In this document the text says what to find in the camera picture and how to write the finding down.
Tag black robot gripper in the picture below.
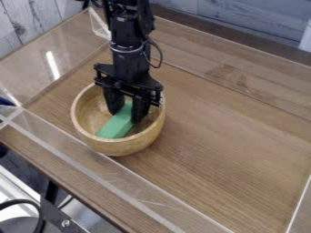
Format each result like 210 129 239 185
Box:
93 45 164 124

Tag green rectangular block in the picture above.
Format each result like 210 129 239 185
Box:
96 101 133 139

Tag brown wooden bowl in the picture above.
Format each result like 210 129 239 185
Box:
71 84 165 157

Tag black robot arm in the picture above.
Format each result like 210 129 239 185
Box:
93 0 164 124

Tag blue object at left edge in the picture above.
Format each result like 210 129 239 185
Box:
0 97 15 106

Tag black table leg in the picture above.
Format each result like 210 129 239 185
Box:
45 181 60 205

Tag clear acrylic corner bracket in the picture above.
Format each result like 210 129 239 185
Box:
88 7 111 40

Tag clear acrylic front wall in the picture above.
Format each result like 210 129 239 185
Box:
0 89 234 233

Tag black metal bracket with screw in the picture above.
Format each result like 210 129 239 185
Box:
40 198 89 233

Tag black cable loop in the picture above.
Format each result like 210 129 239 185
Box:
0 198 47 233

